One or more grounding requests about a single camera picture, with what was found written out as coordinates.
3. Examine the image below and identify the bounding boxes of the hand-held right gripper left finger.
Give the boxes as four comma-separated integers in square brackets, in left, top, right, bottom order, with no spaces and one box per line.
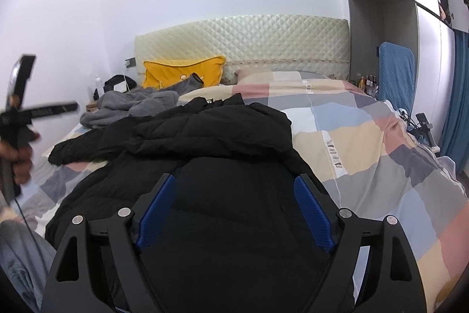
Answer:
[40,173,177,313]

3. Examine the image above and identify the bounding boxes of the person's left hand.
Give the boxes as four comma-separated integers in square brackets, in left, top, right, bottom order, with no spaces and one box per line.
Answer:
[0,142,34,186]

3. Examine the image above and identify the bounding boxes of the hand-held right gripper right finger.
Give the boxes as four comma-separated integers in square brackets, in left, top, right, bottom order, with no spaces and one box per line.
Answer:
[293,174,429,313]

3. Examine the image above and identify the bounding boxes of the person's grey blue trousers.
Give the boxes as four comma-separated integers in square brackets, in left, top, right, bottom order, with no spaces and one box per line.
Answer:
[0,221,56,313]

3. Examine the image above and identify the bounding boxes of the blue towel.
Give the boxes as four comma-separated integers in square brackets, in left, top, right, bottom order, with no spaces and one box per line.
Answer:
[378,42,416,113]

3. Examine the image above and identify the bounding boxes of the cream quilted headboard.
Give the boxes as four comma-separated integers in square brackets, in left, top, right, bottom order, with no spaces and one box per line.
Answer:
[134,14,350,86]

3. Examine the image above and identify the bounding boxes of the black down jacket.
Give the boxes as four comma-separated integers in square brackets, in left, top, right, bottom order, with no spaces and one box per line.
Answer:
[46,93,356,313]

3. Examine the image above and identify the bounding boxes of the pink pillow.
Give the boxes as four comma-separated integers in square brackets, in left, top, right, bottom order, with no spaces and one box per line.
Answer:
[234,69,259,83]

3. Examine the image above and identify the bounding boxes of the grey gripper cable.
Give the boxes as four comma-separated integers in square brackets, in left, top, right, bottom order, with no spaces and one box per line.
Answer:
[14,197,52,286]

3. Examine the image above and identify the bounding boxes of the patchwork checked duvet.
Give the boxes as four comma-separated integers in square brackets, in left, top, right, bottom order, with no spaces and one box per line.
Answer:
[15,69,469,310]

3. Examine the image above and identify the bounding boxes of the grey fleece garment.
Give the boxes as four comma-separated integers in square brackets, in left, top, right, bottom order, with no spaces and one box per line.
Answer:
[80,87,180,130]

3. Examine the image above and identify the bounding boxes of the grey white wardrobe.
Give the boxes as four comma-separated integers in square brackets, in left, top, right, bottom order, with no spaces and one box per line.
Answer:
[332,0,458,152]

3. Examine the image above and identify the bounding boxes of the yellow pillow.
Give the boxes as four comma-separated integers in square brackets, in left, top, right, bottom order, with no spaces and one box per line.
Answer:
[142,56,227,90]

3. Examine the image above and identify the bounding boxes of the row of small bottles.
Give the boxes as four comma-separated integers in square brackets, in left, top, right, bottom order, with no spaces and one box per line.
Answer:
[357,75,379,92]

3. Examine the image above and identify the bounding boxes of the grey sock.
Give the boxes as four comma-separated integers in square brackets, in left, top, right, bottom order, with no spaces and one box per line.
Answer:
[169,73,205,95]

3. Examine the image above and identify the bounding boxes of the black bag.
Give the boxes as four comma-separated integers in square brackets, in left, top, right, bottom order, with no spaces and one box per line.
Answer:
[103,75,137,94]

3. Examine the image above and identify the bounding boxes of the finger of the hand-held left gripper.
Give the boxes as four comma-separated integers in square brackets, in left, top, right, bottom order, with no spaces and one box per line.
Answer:
[31,99,80,116]

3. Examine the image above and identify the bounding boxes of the black camera device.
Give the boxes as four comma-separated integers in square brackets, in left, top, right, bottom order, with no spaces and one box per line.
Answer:
[414,113,437,147]

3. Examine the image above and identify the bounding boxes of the blue curtain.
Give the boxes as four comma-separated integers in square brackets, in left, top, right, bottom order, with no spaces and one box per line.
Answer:
[439,30,469,175]

